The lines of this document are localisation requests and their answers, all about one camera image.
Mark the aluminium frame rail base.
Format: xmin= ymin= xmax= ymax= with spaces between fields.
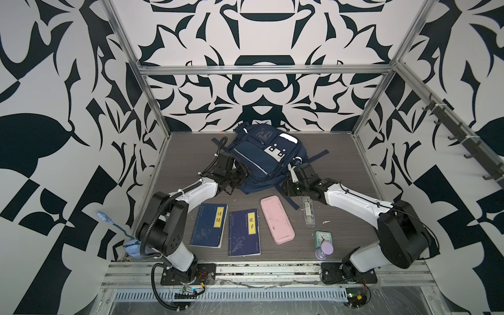
xmin=91 ymin=261 xmax=450 ymax=314

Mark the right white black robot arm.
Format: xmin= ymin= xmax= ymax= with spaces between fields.
xmin=283 ymin=163 xmax=438 ymax=274

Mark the blue book yellow label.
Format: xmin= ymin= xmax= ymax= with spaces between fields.
xmin=190 ymin=203 xmax=228 ymax=248
xmin=228 ymin=209 xmax=261 ymax=257

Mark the black wall hook rack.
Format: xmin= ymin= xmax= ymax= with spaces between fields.
xmin=422 ymin=93 xmax=503 ymax=188

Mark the left black corrugated cable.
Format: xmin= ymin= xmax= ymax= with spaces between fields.
xmin=151 ymin=262 xmax=198 ymax=311

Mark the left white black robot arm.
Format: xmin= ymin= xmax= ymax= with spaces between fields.
xmin=135 ymin=153 xmax=250 ymax=272

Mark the small green circuit board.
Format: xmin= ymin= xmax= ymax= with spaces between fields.
xmin=344 ymin=287 xmax=372 ymax=309

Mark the small green square clock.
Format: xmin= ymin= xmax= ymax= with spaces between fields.
xmin=315 ymin=231 xmax=333 ymax=248

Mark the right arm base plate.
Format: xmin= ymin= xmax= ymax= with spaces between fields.
xmin=321 ymin=262 xmax=378 ymax=285

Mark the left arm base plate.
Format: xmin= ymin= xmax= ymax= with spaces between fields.
xmin=160 ymin=263 xmax=217 ymax=286

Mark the navy blue school backpack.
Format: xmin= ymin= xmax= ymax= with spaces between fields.
xmin=223 ymin=122 xmax=329 ymax=210

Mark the pink pencil case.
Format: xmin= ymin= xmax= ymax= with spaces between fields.
xmin=261 ymin=196 xmax=295 ymax=245

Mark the purple cylindrical container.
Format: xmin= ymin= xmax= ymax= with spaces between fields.
xmin=315 ymin=240 xmax=334 ymax=261

